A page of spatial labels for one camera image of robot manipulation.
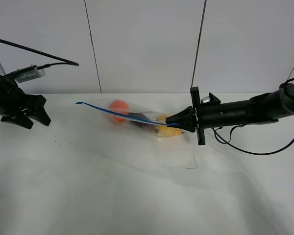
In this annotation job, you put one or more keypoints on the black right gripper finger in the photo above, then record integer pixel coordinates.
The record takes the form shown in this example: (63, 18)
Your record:
(185, 117)
(187, 127)

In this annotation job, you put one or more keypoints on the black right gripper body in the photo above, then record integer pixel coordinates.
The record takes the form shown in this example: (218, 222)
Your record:
(207, 115)

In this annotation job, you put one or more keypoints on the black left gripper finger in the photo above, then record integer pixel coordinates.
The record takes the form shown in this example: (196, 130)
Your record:
(22, 122)
(38, 114)

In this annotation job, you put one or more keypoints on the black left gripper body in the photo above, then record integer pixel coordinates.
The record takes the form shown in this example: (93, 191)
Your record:
(10, 98)

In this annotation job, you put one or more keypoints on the clear zip bag blue zipper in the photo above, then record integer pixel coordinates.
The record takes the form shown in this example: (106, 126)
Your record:
(97, 115)

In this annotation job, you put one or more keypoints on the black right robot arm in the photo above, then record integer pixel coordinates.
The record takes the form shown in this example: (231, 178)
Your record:
(262, 109)

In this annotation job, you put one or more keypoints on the yellow fruit toy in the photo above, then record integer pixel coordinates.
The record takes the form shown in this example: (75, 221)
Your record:
(161, 130)

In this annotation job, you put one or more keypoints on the orange fruit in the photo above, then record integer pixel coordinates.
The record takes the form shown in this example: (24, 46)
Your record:
(119, 106)

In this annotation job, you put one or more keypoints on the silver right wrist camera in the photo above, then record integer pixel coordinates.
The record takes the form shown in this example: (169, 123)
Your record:
(206, 99)

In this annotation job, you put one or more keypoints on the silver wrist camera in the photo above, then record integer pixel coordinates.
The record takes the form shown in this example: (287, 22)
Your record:
(26, 74)
(206, 99)

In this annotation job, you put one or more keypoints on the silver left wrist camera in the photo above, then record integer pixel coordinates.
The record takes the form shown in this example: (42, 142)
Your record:
(26, 74)

